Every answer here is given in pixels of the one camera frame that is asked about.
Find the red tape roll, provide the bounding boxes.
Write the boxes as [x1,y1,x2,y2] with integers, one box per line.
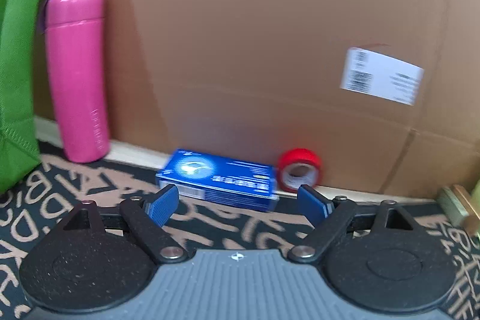
[277,148,322,193]

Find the blue box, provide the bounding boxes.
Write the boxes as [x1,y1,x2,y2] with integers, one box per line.
[156,149,279,212]

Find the bronze cosmetic box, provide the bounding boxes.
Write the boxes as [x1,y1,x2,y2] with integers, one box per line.
[451,184,479,237]

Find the black letter-pattern mat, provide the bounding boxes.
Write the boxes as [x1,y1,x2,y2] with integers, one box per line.
[1,142,479,319]

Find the pale green gold box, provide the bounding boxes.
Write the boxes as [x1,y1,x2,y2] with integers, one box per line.
[436,188,469,227]

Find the light green open box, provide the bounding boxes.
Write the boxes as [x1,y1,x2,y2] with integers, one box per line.
[470,179,480,205]

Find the white shipping label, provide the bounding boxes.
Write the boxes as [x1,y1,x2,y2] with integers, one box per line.
[340,47,424,106]

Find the large brown cardboard box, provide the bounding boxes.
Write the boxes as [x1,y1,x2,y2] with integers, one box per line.
[33,0,480,199]

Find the pink thermos bottle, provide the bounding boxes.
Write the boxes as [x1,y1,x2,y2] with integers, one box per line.
[41,0,110,163]

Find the green tote bag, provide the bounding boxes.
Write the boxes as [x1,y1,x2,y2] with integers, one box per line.
[1,0,40,193]

